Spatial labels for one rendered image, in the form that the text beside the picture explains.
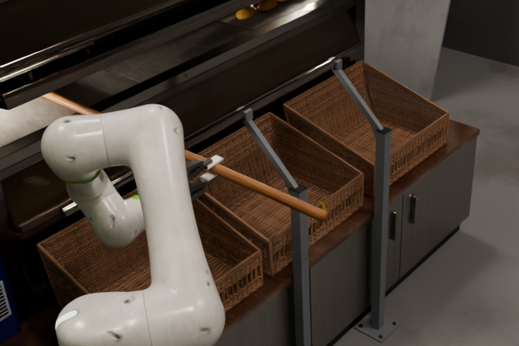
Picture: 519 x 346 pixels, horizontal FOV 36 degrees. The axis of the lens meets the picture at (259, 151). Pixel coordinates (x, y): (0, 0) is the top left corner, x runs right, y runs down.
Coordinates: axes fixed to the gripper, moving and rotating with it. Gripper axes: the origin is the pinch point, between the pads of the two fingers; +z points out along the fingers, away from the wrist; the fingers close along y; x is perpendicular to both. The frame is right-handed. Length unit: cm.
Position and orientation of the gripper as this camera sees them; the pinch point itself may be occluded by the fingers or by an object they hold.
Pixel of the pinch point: (212, 167)
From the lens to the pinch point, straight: 222.8
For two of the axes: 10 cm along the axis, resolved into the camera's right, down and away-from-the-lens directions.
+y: 0.5, 8.6, 5.1
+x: 7.5, 3.0, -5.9
